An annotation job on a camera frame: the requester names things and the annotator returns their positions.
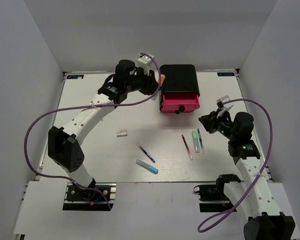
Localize black drawer cabinet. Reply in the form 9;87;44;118
159;64;200;110

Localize red pen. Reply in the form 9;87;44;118
181;134;193;161

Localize blue label sticker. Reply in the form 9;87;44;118
66;74;84;80
217;72;236;77

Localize purple cable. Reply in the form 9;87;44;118
23;51;161;210
197;98;273;233

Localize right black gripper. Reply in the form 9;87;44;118
199;108;238;140

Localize green capped highlighter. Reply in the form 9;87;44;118
191;130;201;153

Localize blue capped highlighter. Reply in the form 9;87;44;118
135;159;159;175

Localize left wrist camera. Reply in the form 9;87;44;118
136;52;154;76

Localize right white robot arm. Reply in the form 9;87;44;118
198;111;296;240

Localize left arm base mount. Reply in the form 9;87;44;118
62;183;117;212

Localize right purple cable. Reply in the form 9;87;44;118
197;98;273;233

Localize pink drawer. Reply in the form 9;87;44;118
160;92;200;109
160;106;197;114

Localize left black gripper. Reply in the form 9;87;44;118
125;67;162;97

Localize orange capped highlighter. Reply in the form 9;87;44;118
151;74;166;101

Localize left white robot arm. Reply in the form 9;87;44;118
47;54;161;200

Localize dark green pen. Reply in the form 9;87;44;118
197;128;205;154

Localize right blue label sticker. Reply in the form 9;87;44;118
217;72;236;77

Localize left blue label sticker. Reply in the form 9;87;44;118
66;74;84;80

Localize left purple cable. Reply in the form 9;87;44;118
23;51;161;210

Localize white eraser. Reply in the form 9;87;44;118
116;129;128;137

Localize purple pen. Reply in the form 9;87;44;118
136;142;156;163

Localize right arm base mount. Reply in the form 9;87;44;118
193;174;241;213

